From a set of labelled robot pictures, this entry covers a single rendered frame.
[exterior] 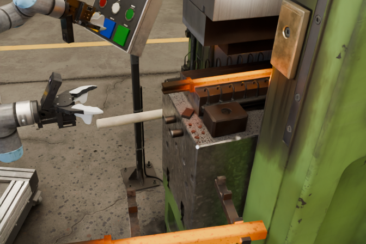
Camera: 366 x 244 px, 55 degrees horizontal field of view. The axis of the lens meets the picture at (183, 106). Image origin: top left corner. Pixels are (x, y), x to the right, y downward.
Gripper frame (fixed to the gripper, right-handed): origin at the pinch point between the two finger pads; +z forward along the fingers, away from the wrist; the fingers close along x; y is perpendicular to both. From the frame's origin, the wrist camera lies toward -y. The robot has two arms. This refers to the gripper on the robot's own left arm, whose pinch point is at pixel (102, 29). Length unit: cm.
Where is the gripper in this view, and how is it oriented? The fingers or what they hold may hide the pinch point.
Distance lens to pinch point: 148.2
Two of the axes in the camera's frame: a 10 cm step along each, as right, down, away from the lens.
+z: 6.1, 0.9, 7.9
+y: 3.9, -9.0, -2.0
